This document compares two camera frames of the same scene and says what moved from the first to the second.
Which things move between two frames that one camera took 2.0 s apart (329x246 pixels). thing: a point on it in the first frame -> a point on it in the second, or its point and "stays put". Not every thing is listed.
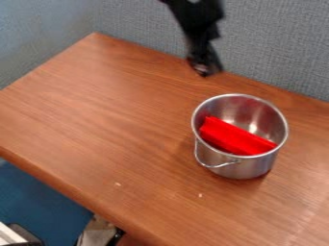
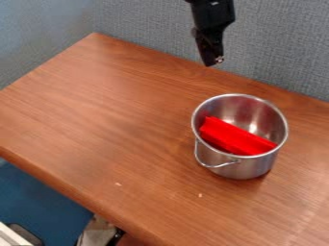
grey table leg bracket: [100, 233] stays put
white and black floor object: [17, 235] stays put
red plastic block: [235, 139] stays put
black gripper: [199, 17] -> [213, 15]
